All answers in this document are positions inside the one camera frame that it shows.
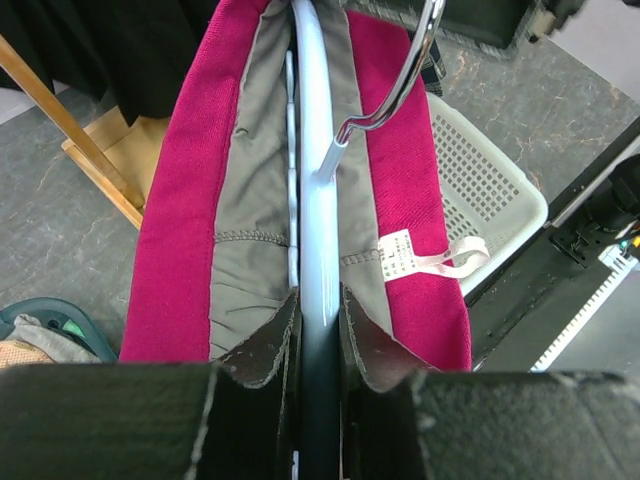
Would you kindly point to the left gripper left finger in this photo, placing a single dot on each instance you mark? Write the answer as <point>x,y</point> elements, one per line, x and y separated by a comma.
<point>228,419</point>

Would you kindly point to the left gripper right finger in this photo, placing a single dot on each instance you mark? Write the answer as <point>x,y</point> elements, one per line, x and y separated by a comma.
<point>404,419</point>

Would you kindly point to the magenta pleated skirt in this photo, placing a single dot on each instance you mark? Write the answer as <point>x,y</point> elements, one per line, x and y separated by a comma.
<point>211,261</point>

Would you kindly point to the light blue hanger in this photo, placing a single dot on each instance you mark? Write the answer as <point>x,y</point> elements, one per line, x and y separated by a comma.
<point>315,151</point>

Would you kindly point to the black skirt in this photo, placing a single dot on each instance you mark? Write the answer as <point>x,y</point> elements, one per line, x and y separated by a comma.
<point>137,50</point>

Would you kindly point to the navy plaid skirt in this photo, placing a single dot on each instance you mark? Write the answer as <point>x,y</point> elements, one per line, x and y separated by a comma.
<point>433,71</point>

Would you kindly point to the teal plastic tub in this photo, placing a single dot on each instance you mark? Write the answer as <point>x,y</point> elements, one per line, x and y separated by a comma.
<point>65,318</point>

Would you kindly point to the white plastic laundry basket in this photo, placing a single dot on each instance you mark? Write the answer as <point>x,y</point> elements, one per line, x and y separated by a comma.
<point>485,194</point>

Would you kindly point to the wooden clothes rack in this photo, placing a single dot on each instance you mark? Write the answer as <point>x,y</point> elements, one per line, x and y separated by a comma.
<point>120,159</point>

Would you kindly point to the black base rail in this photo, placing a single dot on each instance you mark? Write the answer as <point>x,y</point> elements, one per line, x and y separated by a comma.
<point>519,311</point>

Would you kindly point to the white slotted cable duct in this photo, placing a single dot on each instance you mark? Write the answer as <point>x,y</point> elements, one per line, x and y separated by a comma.
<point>620,267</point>

